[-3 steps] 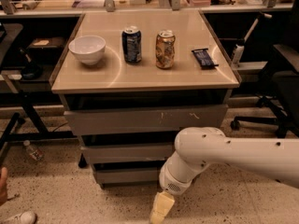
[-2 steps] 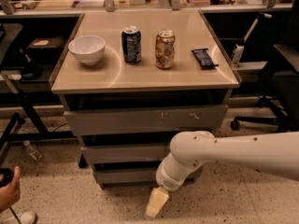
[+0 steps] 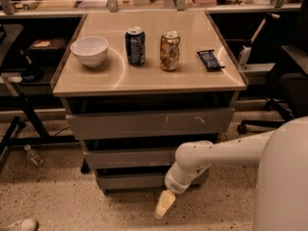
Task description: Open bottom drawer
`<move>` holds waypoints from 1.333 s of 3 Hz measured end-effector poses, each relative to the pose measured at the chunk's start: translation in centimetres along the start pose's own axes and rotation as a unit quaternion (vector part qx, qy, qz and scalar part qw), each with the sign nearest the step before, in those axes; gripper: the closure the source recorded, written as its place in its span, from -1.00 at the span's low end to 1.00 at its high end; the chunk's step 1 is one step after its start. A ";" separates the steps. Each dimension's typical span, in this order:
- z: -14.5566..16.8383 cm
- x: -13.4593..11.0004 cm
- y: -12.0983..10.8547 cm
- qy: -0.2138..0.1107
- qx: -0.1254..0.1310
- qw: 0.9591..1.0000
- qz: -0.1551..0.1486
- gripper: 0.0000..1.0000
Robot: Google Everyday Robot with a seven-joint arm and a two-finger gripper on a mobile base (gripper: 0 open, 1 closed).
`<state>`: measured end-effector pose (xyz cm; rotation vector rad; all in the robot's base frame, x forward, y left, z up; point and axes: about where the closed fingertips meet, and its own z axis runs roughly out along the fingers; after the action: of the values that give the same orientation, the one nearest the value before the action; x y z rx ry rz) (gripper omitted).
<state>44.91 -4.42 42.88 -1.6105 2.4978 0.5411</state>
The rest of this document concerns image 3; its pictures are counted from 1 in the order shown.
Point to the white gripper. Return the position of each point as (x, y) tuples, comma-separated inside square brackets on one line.
[(173, 184)]

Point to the grey bottom drawer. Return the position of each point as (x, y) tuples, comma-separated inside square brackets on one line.
[(124, 179)]

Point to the grey drawer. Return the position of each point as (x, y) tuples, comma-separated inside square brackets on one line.
[(124, 179), (150, 123), (119, 158)]

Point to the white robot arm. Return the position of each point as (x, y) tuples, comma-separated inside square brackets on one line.
[(281, 156)]

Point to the grey middle drawer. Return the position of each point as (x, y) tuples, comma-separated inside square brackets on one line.
[(119, 158)]

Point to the grey top drawer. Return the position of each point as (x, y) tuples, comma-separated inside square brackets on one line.
[(150, 123)]

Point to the grey drawer cabinet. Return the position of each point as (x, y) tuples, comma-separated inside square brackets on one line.
[(117, 86)]

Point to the plastic water bottle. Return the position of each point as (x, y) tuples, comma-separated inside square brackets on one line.
[(33, 155)]

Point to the white shoe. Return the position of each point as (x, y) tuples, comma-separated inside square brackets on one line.
[(27, 224)]

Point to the dark blue snack bar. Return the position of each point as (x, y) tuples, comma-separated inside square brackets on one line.
[(209, 59)]

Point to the orange soda can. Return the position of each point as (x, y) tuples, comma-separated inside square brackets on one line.
[(169, 50)]

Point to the black office chair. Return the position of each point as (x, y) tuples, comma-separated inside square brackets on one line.
[(290, 76)]

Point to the blue soda can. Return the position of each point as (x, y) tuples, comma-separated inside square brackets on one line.
[(135, 45)]

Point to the white ceramic bowl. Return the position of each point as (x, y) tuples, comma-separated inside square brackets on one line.
[(90, 51)]

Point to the white handheld tool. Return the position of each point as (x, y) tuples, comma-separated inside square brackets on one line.
[(247, 46)]

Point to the black joystick device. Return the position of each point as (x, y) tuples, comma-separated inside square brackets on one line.
[(32, 72)]

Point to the black box with label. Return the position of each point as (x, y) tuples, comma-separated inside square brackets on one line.
[(47, 50)]

